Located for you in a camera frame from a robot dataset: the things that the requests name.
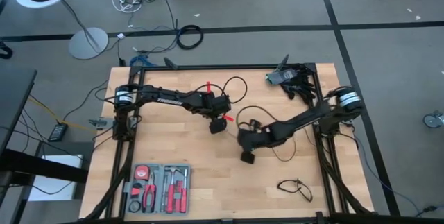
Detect coiled black floor cable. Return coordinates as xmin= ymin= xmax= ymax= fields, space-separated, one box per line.
xmin=176 ymin=24 xmax=205 ymax=51

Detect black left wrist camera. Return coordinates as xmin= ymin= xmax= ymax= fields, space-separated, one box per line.
xmin=209 ymin=118 xmax=228 ymax=135

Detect blue cable bundle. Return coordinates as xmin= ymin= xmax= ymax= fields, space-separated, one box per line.
xmin=129 ymin=54 xmax=154 ymax=67

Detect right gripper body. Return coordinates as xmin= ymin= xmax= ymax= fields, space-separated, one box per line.
xmin=237 ymin=128 xmax=266 ymax=153

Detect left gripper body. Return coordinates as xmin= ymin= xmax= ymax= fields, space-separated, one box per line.
xmin=207 ymin=105 xmax=232 ymax=123

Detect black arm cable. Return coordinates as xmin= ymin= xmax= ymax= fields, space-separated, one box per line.
xmin=236 ymin=105 xmax=279 ymax=130
xmin=194 ymin=76 xmax=248 ymax=105

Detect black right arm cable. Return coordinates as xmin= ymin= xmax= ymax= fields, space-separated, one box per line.
xmin=236 ymin=105 xmax=279 ymax=130

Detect dark desk top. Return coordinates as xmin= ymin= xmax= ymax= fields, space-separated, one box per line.
xmin=0 ymin=68 xmax=38 ymax=155

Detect red handled pliers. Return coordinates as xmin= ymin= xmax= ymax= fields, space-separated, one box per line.
xmin=142 ymin=178 xmax=157 ymax=214

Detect grey metal bracket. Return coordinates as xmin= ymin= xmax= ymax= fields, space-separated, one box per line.
xmin=88 ymin=117 xmax=116 ymax=130

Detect red tape measure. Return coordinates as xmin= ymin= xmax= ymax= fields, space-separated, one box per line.
xmin=134 ymin=164 xmax=151 ymax=181

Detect black tape roll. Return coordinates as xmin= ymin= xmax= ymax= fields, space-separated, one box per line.
xmin=128 ymin=199 xmax=142 ymax=214

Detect white round floor stand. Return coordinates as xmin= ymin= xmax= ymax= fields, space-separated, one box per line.
xmin=15 ymin=0 xmax=110 ymax=60

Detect white box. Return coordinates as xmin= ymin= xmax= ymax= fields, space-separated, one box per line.
xmin=27 ymin=153 xmax=85 ymax=203

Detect thin black cord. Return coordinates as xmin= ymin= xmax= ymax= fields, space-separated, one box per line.
xmin=223 ymin=126 xmax=315 ymax=163

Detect black desk foot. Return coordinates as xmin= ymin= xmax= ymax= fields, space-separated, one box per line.
xmin=0 ymin=147 xmax=90 ymax=184

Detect red handled hammer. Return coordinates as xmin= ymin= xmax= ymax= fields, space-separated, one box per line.
xmin=164 ymin=166 xmax=185 ymax=214

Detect grey caster wheel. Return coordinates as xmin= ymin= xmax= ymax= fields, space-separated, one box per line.
xmin=422 ymin=110 xmax=444 ymax=130

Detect black table clamp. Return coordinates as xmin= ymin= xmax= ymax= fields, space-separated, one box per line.
xmin=162 ymin=56 xmax=180 ymax=71
xmin=276 ymin=53 xmax=291 ymax=73

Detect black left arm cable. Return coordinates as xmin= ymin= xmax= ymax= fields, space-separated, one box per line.
xmin=194 ymin=76 xmax=248 ymax=105

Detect red handled screwdriver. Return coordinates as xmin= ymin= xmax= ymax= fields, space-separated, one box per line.
xmin=178 ymin=168 xmax=189 ymax=214

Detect black power adapter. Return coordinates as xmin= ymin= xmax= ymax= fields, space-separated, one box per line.
xmin=48 ymin=123 xmax=69 ymax=143

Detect grey tool case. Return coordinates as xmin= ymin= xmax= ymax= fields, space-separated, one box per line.
xmin=123 ymin=162 xmax=192 ymax=216

